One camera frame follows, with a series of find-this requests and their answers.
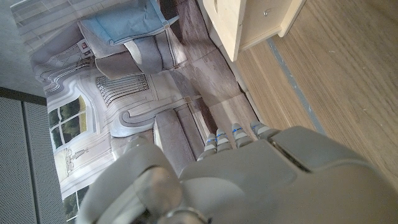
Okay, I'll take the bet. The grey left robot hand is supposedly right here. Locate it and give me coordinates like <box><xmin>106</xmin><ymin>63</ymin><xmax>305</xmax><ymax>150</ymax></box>
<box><xmin>75</xmin><ymin>120</ymin><xmax>398</xmax><ymax>224</ymax></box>

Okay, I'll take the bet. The light wooden drawer box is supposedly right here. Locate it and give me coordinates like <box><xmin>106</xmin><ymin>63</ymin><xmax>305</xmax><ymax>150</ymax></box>
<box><xmin>201</xmin><ymin>0</ymin><xmax>307</xmax><ymax>62</ymax></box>

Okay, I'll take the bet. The printed living room backdrop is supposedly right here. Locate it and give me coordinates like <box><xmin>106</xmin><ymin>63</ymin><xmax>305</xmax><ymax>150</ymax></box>
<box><xmin>11</xmin><ymin>0</ymin><xmax>268</xmax><ymax>224</ymax></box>

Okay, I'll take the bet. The dark grey partition panel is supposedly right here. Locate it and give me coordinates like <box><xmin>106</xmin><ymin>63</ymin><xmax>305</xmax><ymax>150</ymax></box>
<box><xmin>0</xmin><ymin>86</ymin><xmax>68</xmax><ymax>224</ymax></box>

